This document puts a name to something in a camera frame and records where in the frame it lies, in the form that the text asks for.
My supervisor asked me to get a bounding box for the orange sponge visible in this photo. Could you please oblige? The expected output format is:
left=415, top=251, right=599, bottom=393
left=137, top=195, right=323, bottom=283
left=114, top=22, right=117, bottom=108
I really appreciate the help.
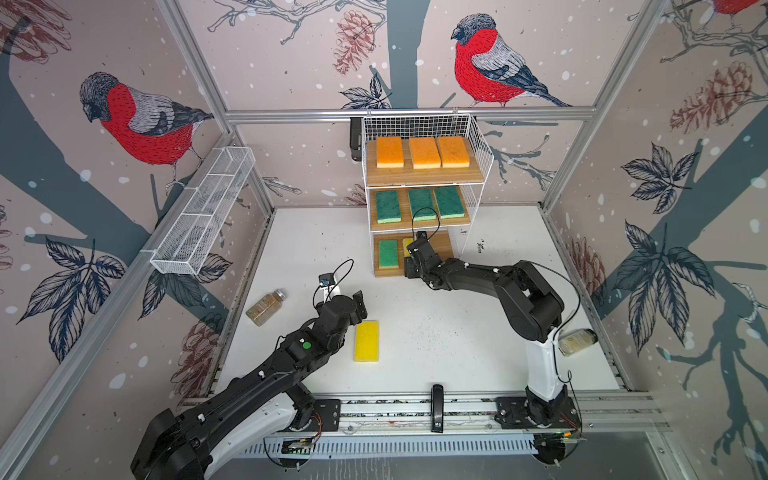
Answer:
left=436, top=136, right=470, bottom=169
left=409, top=137, right=442, bottom=170
left=375, top=137, right=404, bottom=169

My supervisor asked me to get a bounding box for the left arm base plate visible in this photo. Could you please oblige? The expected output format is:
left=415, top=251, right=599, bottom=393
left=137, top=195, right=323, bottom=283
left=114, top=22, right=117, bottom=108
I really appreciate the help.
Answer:
left=288, top=399, right=341, bottom=433

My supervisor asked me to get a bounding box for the light green sponge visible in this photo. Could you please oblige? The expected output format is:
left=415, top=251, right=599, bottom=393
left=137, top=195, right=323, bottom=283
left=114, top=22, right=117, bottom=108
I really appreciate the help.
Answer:
left=378, top=239, right=400, bottom=270

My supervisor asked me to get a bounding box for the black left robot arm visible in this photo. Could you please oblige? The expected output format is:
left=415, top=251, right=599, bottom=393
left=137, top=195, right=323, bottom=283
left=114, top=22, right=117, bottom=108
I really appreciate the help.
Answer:
left=130, top=292, right=367, bottom=479

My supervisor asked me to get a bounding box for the white wire three-tier shelf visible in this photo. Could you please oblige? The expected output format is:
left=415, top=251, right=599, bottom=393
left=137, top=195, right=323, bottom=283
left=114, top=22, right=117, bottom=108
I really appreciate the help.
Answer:
left=360, top=114, right=493, bottom=277

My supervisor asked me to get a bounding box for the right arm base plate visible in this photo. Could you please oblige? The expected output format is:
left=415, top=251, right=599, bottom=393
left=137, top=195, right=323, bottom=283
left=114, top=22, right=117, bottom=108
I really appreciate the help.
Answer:
left=494, top=396, right=582, bottom=430

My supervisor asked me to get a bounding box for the bottom wooden shelf board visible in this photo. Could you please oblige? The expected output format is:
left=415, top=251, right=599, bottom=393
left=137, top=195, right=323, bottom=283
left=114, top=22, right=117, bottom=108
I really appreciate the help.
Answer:
left=372, top=232, right=454, bottom=278

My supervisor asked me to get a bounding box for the dark green sponge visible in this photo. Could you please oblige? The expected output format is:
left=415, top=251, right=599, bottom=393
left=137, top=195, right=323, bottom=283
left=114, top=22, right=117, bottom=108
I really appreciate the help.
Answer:
left=433, top=186, right=466, bottom=220
left=408, top=188, right=438, bottom=222
left=375, top=190, right=402, bottom=224

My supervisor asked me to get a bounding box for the black handle on rail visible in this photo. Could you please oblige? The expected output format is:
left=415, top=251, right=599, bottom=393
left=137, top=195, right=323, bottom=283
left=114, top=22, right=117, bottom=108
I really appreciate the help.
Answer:
left=430, top=384, right=445, bottom=434

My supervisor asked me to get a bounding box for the black box behind shelf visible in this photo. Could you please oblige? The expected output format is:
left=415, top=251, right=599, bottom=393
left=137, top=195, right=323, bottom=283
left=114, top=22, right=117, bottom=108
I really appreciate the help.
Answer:
left=349, top=117, right=362, bottom=162

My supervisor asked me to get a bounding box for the white wire wall basket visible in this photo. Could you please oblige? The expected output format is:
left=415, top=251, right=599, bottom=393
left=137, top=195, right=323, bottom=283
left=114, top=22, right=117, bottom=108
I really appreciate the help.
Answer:
left=150, top=146, right=255, bottom=275

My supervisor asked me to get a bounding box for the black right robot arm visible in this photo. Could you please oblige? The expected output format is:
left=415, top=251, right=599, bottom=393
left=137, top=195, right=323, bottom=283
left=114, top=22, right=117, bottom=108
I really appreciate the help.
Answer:
left=405, top=231, right=568, bottom=425

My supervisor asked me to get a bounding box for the top wooden shelf board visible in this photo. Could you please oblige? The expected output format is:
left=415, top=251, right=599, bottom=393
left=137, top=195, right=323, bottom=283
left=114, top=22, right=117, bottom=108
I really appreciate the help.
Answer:
left=363, top=140, right=485, bottom=188

